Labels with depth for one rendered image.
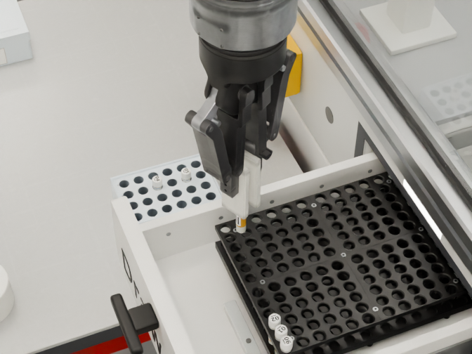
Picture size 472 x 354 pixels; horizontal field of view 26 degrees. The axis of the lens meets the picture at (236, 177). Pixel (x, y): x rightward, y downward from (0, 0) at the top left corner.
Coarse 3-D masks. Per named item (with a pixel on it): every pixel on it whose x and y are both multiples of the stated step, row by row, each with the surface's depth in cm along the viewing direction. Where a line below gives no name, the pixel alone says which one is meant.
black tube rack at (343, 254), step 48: (336, 192) 114; (384, 192) 113; (288, 240) 109; (336, 240) 109; (384, 240) 109; (432, 240) 109; (240, 288) 108; (288, 288) 105; (336, 288) 105; (384, 288) 105; (432, 288) 109; (336, 336) 101; (384, 336) 105
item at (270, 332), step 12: (216, 228) 110; (240, 240) 109; (228, 252) 108; (240, 252) 108; (240, 264) 107; (252, 264) 107; (240, 276) 106; (252, 276) 106; (252, 288) 105; (264, 288) 105; (252, 300) 104; (264, 300) 104; (264, 312) 103; (276, 312) 103; (264, 324) 102; (276, 348) 100
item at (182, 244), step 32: (352, 160) 117; (288, 192) 116; (160, 224) 111; (192, 224) 113; (160, 256) 115; (192, 256) 115; (192, 288) 113; (224, 288) 113; (192, 320) 110; (224, 320) 110; (448, 320) 110; (224, 352) 107; (352, 352) 107; (384, 352) 100; (416, 352) 101; (448, 352) 104
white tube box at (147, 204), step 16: (176, 160) 130; (192, 160) 131; (128, 176) 129; (144, 176) 129; (160, 176) 129; (176, 176) 129; (192, 176) 129; (208, 176) 129; (112, 192) 130; (128, 192) 128; (144, 192) 129; (160, 192) 127; (176, 192) 128; (192, 192) 129; (208, 192) 127; (144, 208) 125; (160, 208) 125; (176, 208) 125
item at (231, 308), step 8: (224, 304) 110; (232, 304) 110; (232, 312) 109; (240, 312) 109; (232, 320) 108; (240, 320) 108; (232, 328) 109; (240, 328) 108; (248, 328) 108; (240, 336) 107; (248, 336) 107; (240, 344) 107; (248, 344) 106; (256, 344) 106; (248, 352) 106; (256, 352) 106
